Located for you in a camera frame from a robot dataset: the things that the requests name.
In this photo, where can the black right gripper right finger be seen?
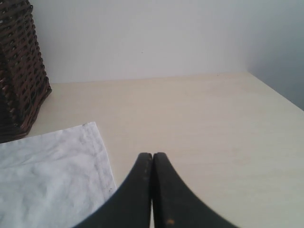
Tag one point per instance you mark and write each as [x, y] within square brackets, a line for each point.
[174, 204]

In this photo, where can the white t-shirt with red lettering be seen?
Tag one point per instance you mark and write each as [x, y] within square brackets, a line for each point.
[54, 180]

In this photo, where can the dark brown wicker basket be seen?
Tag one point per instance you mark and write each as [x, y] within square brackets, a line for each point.
[24, 84]

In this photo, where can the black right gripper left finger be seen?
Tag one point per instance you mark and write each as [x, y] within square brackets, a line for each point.
[130, 205]

